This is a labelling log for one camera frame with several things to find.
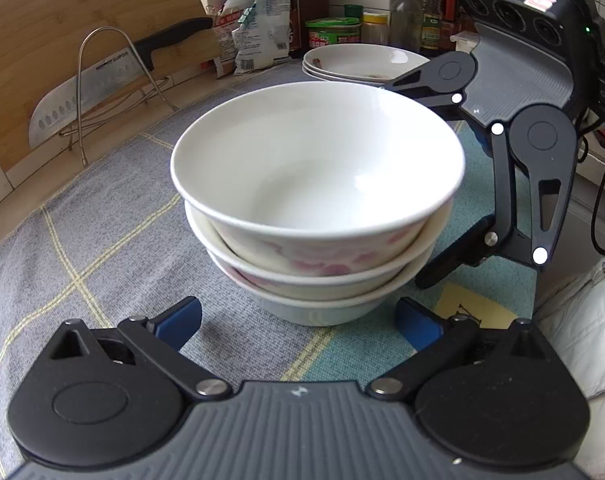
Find white seasoning box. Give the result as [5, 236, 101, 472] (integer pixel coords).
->
[451, 30, 481, 56]

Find white padded jacket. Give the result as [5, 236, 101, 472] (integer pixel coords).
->
[533, 255, 605, 480]

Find metal wire rack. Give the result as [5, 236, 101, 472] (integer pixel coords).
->
[57, 26, 180, 167]

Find grey checked cloth mat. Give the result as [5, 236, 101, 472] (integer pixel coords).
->
[0, 67, 583, 396]

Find white bowl pink floral print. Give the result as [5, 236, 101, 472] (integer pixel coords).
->
[185, 200, 453, 302]
[170, 81, 466, 278]

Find steel cleaver black handle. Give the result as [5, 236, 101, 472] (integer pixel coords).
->
[28, 16, 214, 148]

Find clear glass bottle red cap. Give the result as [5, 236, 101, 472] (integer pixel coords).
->
[389, 0, 423, 53]

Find yellow paper card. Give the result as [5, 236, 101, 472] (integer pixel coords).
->
[440, 282, 518, 331]

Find white plate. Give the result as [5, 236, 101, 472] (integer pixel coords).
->
[305, 72, 383, 87]
[302, 64, 378, 83]

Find dark soy sauce bottle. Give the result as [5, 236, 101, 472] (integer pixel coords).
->
[268, 0, 303, 58]

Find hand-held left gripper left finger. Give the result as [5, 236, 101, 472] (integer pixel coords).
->
[50, 296, 233, 402]

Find white plate fruit print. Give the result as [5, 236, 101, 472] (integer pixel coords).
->
[302, 43, 431, 82]

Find wooden cutting board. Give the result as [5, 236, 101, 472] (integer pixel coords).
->
[0, 0, 220, 186]

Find yellow lidded spice jar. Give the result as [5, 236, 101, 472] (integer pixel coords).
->
[361, 11, 389, 46]

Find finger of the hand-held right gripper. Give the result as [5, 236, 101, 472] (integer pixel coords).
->
[415, 121, 574, 289]
[381, 61, 467, 123]

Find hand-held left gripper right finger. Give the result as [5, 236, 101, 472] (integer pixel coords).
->
[365, 296, 556, 402]

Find plain white bowl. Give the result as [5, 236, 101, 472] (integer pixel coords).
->
[207, 250, 433, 327]

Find green lidded sauce jar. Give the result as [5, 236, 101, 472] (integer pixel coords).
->
[304, 16, 362, 51]

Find white blue seasoning bag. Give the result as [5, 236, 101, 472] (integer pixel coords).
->
[231, 0, 293, 77]

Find red white seasoning bag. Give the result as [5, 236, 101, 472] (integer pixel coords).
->
[205, 0, 256, 78]

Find black cable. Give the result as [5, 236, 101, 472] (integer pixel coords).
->
[575, 110, 605, 257]

